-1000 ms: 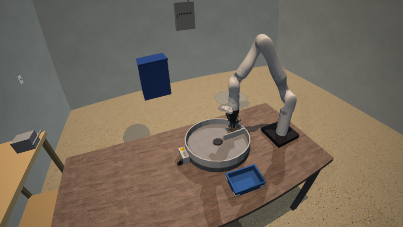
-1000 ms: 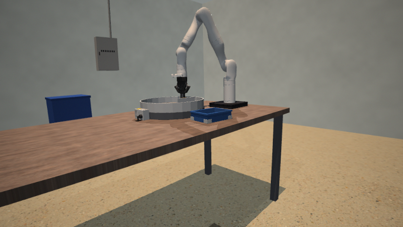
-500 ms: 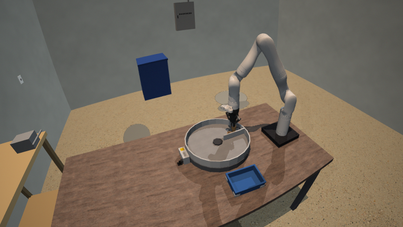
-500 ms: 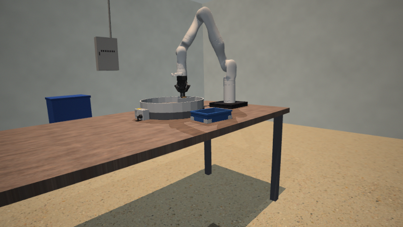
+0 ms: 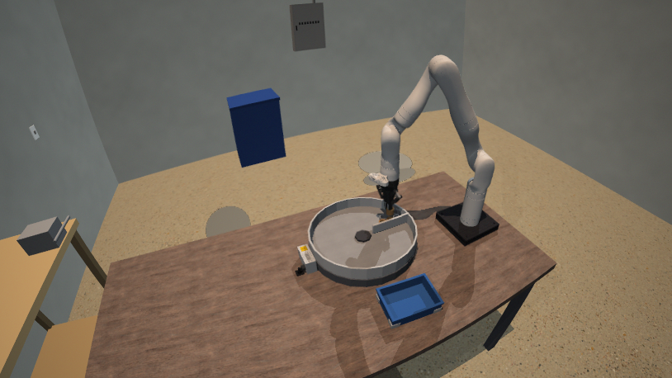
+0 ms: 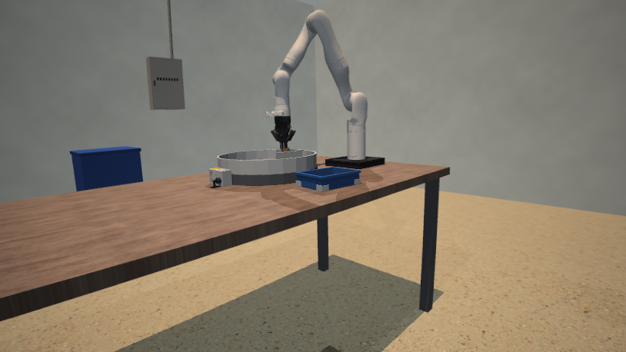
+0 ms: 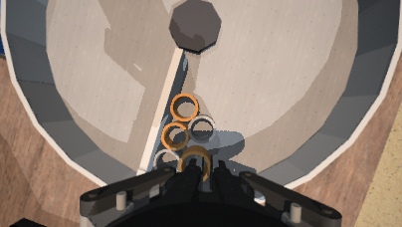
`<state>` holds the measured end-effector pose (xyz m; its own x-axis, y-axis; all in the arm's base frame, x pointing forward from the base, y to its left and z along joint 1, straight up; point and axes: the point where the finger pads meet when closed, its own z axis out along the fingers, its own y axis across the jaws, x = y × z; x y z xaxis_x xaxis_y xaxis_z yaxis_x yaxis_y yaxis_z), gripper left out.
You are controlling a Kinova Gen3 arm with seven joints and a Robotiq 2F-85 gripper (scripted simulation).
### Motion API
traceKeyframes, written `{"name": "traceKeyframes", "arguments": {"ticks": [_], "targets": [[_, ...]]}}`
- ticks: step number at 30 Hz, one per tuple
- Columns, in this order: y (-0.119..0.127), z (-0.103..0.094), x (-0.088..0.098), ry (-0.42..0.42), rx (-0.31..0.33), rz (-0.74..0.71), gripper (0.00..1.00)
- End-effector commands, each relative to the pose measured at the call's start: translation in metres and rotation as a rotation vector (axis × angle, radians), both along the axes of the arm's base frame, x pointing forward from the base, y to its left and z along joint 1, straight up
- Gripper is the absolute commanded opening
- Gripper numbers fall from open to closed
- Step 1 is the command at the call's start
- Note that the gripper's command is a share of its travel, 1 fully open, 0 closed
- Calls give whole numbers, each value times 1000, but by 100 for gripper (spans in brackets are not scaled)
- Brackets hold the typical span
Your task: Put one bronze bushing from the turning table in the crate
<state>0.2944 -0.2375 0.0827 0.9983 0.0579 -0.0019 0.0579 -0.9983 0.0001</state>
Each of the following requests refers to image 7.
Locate blue crate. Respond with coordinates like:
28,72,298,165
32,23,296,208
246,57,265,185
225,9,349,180
0,0,5,56

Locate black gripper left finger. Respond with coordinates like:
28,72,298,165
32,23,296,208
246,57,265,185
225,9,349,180
80,155,204,227

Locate grey metal ring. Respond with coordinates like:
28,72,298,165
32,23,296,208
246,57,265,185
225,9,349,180
153,146,183,172
188,114,216,143

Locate bronze bushing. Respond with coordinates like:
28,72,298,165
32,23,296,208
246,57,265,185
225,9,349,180
178,145,211,181
161,120,190,150
170,94,199,121

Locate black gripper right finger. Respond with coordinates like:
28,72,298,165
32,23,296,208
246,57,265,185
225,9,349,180
210,155,342,227

